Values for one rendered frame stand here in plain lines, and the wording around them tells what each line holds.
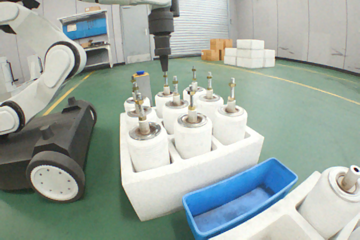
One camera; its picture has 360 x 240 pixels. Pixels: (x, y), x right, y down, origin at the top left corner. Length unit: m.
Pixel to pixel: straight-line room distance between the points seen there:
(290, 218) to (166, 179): 0.26
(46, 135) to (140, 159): 0.35
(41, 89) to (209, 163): 0.61
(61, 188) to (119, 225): 0.23
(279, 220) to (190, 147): 0.25
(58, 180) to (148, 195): 0.31
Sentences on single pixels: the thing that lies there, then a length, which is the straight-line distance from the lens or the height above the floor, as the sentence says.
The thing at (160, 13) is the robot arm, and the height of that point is 0.54.
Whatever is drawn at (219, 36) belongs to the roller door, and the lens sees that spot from 6.73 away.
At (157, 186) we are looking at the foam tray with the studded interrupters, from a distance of 0.36.
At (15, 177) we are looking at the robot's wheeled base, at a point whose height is 0.10.
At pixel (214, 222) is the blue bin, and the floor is 0.00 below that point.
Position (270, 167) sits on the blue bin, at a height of 0.08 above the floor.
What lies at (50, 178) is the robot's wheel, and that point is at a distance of 0.57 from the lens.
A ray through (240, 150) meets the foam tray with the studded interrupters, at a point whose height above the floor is 0.17.
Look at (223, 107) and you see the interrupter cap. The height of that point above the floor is 0.25.
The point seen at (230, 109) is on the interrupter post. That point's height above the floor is 0.26.
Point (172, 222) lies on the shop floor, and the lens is 0.47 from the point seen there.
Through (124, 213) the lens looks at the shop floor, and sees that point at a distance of 0.52.
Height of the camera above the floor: 0.43
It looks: 22 degrees down
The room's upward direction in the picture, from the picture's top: 4 degrees counter-clockwise
